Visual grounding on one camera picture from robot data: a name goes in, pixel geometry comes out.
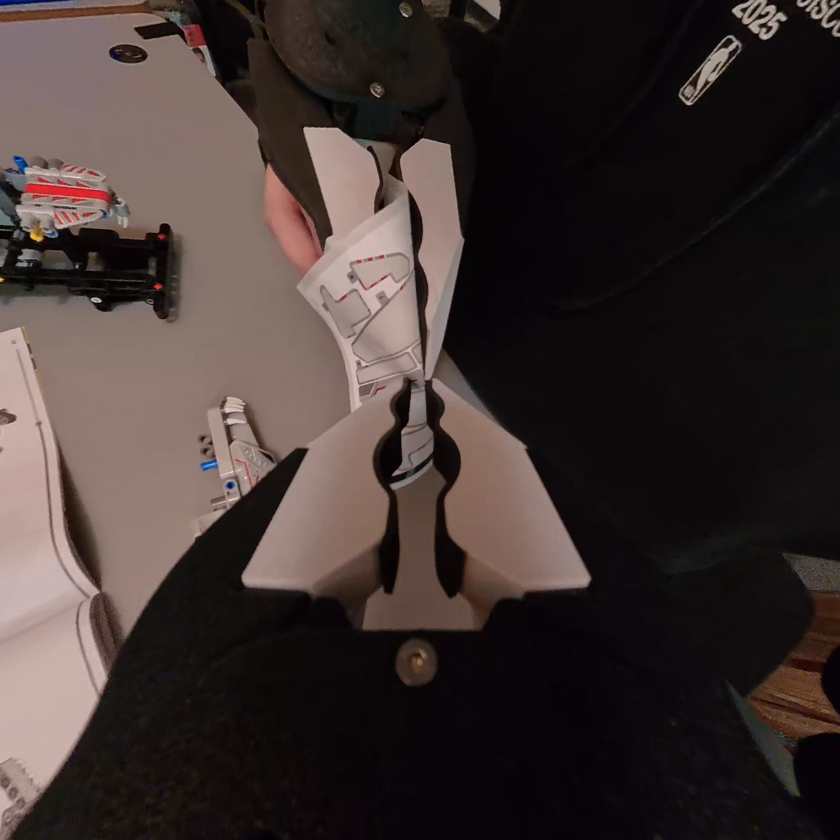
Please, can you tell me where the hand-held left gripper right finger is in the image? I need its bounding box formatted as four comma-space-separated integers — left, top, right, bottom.
423, 379, 593, 627

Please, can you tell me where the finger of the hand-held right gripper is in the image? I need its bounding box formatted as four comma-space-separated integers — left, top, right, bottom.
400, 138, 466, 383
303, 126, 389, 258

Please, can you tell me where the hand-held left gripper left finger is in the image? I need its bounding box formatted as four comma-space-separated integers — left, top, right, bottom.
240, 379, 413, 631

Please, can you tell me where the grey toy panel assembly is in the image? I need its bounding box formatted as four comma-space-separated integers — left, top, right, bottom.
190, 395, 280, 540

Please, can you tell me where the white sticker sheet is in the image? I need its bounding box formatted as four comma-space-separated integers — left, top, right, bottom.
297, 174, 439, 492

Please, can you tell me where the grey desk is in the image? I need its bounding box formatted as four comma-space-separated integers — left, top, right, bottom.
0, 10, 500, 664

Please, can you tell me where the person's right hand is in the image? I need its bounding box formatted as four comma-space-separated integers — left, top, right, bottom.
262, 164, 327, 277

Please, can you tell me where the grey red toy truck model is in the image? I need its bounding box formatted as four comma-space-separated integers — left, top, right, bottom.
0, 155, 181, 322

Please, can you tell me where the open instruction booklet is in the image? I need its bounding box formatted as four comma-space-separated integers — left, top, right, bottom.
0, 326, 126, 818

